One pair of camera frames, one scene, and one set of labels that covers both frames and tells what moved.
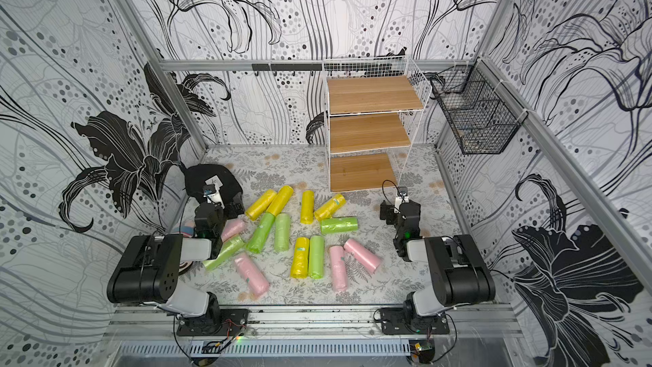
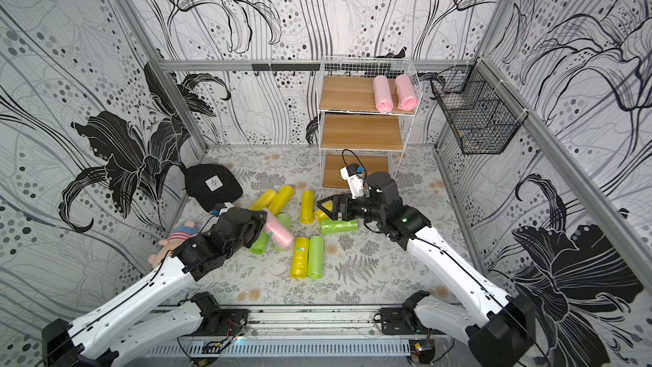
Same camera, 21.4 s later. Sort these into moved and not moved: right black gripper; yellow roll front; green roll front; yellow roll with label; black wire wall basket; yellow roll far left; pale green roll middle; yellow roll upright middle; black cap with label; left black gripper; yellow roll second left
Moved: right black gripper; left black gripper
Not moved: yellow roll far left; yellow roll with label; yellow roll front; yellow roll second left; black cap with label; black wire wall basket; yellow roll upright middle; green roll front; pale green roll middle
